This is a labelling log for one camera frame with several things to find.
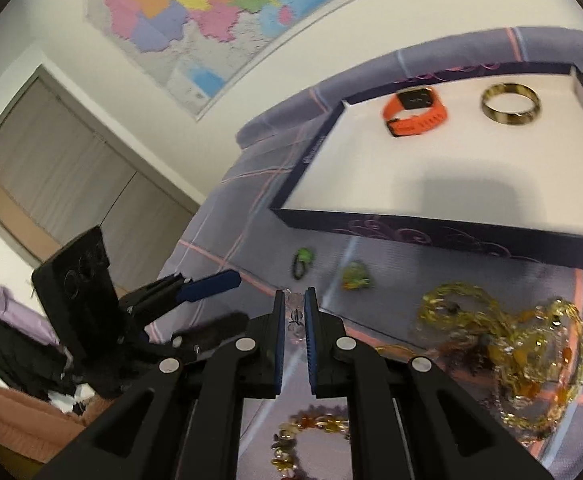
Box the green yellow hair ornament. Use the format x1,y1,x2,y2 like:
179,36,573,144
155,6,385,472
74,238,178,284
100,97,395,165
340,261,372,292

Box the dark purple jewelry box tray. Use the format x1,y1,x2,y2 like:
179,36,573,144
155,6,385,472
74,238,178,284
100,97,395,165
270,61,583,276

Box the yellow bead necklace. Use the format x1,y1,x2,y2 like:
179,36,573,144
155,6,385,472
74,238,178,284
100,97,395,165
414,282,583,443

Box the amber mixed bead necklace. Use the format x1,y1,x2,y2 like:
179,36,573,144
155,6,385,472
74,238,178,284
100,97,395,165
270,405,352,480

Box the tortoiseshell bangle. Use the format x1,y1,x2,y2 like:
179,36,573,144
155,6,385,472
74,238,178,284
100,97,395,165
481,83,542,128

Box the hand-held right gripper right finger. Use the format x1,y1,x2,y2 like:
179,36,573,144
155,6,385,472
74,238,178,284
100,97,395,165
304,287,555,480

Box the purple checked bed cover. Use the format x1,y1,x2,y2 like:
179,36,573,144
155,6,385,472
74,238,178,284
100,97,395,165
144,25,583,480

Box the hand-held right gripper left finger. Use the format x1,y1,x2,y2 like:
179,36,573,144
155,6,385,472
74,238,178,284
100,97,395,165
34,289,287,480

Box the grey wooden sliding door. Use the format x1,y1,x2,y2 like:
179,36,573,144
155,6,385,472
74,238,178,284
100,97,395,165
0,65,202,301

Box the lilac cloth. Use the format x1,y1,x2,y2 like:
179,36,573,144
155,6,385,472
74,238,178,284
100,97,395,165
0,285,61,347

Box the clear pink bead bracelet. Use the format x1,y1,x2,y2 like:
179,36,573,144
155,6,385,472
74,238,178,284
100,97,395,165
284,290,306,347

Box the orange smart watch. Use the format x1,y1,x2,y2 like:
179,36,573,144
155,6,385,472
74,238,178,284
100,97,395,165
382,87,447,138

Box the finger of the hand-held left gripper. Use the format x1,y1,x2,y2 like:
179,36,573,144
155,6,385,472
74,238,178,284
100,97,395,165
144,311,250,362
119,269,243,318

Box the orange brown cushion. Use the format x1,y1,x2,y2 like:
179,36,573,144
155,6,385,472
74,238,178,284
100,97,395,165
0,387,97,467

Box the colourful wall map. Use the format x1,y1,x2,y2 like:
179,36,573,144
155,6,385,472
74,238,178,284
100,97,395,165
84,0,417,121

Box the black clothes pile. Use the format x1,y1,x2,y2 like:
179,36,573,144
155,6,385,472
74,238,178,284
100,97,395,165
0,300,97,403

